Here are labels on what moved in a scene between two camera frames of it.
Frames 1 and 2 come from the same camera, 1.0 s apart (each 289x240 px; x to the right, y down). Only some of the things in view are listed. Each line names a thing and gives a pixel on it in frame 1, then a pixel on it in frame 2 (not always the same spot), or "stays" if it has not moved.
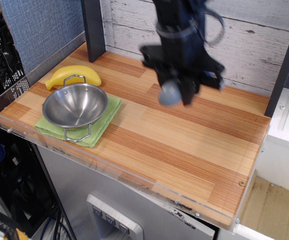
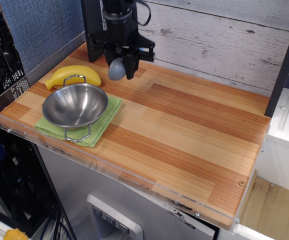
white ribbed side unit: [282, 162] stays
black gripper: [183, 49] -> [122, 32]
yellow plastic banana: [92, 78] stays
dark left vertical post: [94, 28] stays
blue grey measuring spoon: [170, 93] -> [117, 69]
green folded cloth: [87, 135] stays
